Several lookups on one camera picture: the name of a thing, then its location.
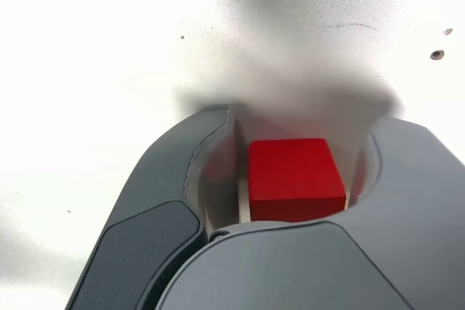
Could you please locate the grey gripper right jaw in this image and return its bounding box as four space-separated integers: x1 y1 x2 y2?
155 115 465 310

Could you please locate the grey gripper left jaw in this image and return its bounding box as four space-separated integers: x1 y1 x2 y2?
67 105 243 310

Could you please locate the red cube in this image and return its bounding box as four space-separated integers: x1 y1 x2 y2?
248 138 346 223

